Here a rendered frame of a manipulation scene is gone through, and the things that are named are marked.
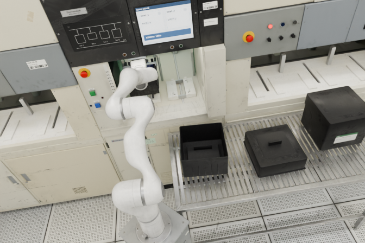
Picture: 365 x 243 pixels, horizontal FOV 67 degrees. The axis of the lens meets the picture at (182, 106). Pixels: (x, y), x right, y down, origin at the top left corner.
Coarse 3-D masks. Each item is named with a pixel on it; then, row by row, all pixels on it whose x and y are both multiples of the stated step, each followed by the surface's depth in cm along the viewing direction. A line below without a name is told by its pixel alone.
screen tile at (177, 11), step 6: (186, 6) 141; (168, 12) 142; (174, 12) 142; (180, 12) 142; (186, 12) 143; (186, 18) 145; (168, 24) 146; (174, 24) 146; (180, 24) 147; (186, 24) 147
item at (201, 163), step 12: (180, 132) 178; (192, 132) 182; (204, 132) 183; (216, 132) 183; (180, 144) 167; (192, 144) 187; (204, 144) 186; (216, 144) 185; (180, 156) 160; (192, 156) 180; (204, 156) 179; (216, 156) 178; (192, 168) 163; (204, 168) 164; (216, 168) 164
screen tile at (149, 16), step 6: (144, 12) 140; (150, 12) 140; (156, 12) 141; (162, 12) 141; (144, 18) 142; (150, 18) 143; (156, 18) 143; (162, 18) 143; (150, 24) 145; (156, 24) 145; (162, 24) 146; (144, 30) 146; (150, 30) 147; (156, 30) 147
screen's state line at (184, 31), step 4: (188, 28) 149; (164, 32) 148; (168, 32) 149; (172, 32) 149; (176, 32) 149; (180, 32) 150; (184, 32) 150; (188, 32) 150; (144, 36) 149; (148, 36) 149; (152, 36) 149; (156, 36) 150; (160, 36) 150; (164, 36) 150; (168, 36) 151; (144, 40) 150
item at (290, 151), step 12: (252, 132) 177; (264, 132) 176; (276, 132) 175; (288, 132) 174; (252, 144) 170; (264, 144) 169; (276, 144) 168; (288, 144) 167; (252, 156) 170; (264, 156) 163; (276, 156) 162; (288, 156) 161; (300, 156) 160; (264, 168) 158; (276, 168) 160; (288, 168) 162; (300, 168) 164
